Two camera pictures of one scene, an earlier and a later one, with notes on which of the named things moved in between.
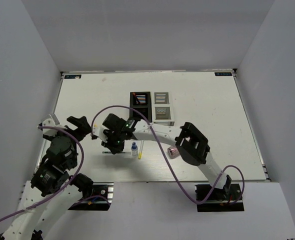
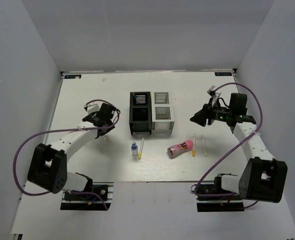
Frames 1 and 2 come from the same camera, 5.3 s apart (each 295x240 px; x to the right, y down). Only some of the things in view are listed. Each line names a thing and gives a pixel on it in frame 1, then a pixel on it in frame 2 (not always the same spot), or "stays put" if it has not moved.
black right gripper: [109, 143] -> [201, 117]
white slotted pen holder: [162, 108] stays put
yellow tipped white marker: [140, 154] stays put
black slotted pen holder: [141, 102] stays put
